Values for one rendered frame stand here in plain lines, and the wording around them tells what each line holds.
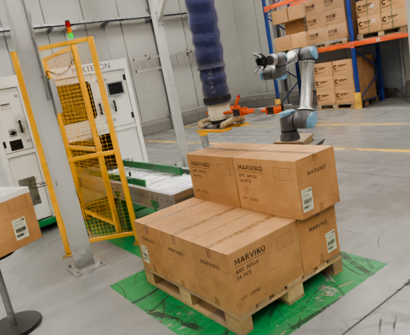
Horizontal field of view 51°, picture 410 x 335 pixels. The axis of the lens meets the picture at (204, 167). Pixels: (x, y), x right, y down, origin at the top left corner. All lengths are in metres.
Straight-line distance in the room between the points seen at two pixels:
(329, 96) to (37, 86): 8.99
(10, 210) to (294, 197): 1.96
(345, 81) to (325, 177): 8.62
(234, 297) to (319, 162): 1.03
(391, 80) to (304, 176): 9.61
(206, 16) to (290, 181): 1.40
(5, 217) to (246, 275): 1.72
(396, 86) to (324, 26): 2.43
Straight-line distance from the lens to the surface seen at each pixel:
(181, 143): 7.13
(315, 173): 2.92
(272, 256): 2.80
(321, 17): 11.73
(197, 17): 3.41
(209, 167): 3.43
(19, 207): 3.37
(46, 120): 4.03
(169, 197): 3.86
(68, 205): 4.14
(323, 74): 11.92
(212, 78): 3.38
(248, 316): 2.79
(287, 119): 4.06
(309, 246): 3.05
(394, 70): 12.24
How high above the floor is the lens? 1.59
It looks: 12 degrees down
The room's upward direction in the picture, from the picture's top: 11 degrees counter-clockwise
